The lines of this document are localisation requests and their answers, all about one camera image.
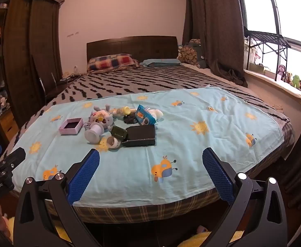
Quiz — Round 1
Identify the white plush toy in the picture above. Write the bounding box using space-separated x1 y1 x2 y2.
148 109 164 121

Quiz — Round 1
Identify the dark green case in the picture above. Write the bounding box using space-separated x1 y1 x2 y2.
110 125 128 142

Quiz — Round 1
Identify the grey black-striped blanket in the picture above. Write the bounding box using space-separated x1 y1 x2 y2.
5 64 291 139

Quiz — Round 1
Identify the grey pink plush toy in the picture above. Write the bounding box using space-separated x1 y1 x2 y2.
89 105 115 130

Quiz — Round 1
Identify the dark wooden wardrobe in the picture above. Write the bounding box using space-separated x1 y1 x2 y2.
0 0 63 144

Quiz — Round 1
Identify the brown patterned cushion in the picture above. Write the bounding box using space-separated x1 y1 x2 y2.
177 39 207 69

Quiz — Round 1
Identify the wooden headboard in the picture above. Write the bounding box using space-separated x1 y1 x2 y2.
87 36 179 63

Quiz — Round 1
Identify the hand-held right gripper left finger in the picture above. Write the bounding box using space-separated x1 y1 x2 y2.
13 148 102 247

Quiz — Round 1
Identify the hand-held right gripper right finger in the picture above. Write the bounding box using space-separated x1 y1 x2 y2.
202 147 288 247

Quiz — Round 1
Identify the yellow white plastic bottle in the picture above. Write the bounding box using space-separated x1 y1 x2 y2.
113 106 131 116

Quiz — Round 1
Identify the blue pillow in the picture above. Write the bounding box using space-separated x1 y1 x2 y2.
139 58 182 68

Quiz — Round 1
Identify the window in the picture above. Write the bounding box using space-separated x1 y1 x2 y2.
236 0 301 96

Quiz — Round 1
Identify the plaid pillow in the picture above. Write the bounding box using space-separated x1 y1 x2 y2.
87 54 141 72

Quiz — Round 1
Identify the pink box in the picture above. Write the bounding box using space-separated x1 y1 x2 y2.
58 118 83 135

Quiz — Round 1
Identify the black box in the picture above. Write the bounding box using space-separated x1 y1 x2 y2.
121 125 156 148

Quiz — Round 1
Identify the cable tangle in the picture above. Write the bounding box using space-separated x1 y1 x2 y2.
60 73 82 82

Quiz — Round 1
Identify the purple plush monkey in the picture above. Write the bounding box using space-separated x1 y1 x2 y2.
278 64 287 81

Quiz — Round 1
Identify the plaid mattress cover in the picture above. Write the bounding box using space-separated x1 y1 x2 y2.
45 122 295 224

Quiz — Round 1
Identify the blue packet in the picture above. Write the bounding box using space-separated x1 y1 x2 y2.
135 105 157 126

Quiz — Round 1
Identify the light blue printed sheet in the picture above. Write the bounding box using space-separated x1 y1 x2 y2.
12 87 285 209

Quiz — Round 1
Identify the black folding rack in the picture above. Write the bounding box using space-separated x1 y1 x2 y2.
244 27 292 81

